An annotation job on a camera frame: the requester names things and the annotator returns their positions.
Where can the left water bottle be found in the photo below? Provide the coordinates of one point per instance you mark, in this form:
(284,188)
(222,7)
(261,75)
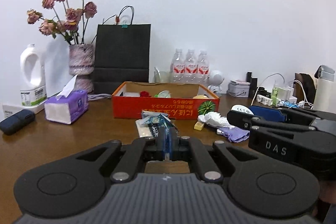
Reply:
(177,67)

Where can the white thermos bottle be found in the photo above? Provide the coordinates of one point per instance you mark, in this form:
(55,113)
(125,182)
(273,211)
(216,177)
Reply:
(325,79)

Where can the black cosmetic tubes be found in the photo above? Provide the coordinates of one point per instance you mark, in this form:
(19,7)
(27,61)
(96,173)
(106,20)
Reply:
(252,84)

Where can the white tissue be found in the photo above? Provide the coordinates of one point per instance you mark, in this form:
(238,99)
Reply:
(214,119)

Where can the clear plastic bag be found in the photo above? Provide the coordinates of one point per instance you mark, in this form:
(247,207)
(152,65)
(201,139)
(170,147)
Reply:
(163,94)

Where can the small yellow packet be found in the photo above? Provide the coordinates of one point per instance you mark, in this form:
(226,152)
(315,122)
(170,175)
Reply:
(199,126)

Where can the white power strip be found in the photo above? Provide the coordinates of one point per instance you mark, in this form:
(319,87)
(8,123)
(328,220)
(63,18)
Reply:
(264,100)

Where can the dried pink flowers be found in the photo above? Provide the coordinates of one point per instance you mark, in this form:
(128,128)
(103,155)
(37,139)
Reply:
(70,23)

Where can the water bottle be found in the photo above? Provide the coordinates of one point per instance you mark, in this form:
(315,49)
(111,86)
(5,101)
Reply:
(191,67)
(203,68)
(177,67)

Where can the red fabric rose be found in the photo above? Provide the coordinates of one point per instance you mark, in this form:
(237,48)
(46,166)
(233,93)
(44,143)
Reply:
(144,94)

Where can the glass cup with straw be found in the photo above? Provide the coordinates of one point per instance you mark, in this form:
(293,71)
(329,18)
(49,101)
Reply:
(161,76)

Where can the right water bottle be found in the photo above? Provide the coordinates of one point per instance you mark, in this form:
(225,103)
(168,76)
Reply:
(203,68)

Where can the green small bottle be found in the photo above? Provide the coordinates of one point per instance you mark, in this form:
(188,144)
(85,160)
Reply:
(274,93)

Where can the white astronaut speaker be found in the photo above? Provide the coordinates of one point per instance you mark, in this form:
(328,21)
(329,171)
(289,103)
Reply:
(215,81)

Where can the purple cloth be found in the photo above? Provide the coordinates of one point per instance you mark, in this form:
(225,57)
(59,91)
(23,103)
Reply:
(233,134)

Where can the yellow white plush toy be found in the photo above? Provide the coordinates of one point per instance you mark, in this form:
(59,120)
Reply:
(201,97)

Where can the middle water bottle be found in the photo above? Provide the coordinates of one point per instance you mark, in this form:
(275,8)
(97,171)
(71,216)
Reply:
(191,67)

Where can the blue snack packet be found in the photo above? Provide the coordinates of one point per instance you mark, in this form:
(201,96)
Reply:
(160,126)

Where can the red orange cardboard box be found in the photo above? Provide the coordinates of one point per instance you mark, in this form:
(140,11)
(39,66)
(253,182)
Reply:
(127,103)

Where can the small floral tin box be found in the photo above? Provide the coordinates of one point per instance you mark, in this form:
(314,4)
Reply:
(238,89)

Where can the black paper shopping bag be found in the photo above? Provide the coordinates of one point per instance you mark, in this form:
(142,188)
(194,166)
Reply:
(121,52)

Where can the purple tissue pack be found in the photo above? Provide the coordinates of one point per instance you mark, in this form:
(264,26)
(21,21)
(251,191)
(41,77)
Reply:
(68,105)

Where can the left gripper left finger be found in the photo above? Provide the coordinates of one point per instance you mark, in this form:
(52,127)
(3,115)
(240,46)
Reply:
(137,154)

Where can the dark blue glasses case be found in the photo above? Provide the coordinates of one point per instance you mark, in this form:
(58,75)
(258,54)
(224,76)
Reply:
(16,122)

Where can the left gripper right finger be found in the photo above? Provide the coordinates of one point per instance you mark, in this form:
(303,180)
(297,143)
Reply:
(196,154)

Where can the white detergent jug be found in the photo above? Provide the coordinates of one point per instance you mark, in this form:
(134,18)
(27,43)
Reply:
(32,73)

